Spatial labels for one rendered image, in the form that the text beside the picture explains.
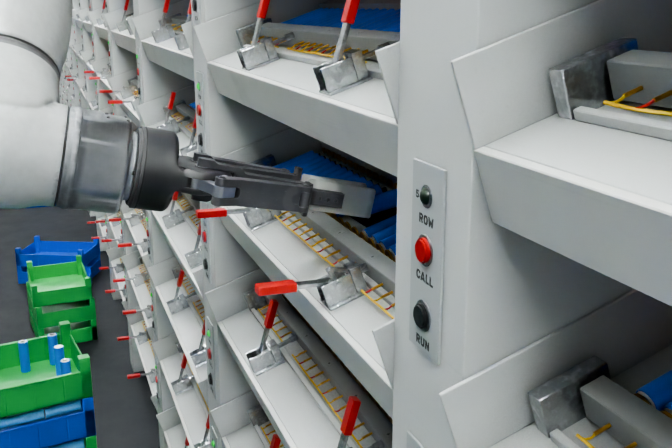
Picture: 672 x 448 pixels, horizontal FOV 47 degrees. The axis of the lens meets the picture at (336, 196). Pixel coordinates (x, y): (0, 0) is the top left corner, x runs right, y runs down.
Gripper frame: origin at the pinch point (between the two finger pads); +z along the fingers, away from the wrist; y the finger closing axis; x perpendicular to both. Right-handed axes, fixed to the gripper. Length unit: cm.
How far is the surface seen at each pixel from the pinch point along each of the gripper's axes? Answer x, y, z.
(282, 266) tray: 8.6, 2.6, -3.1
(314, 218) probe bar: 3.8, 5.4, 0.3
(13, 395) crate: 56, 66, -26
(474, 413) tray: 5.2, -35.0, -2.4
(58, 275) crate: 90, 234, -14
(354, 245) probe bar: 3.5, -5.3, 0.8
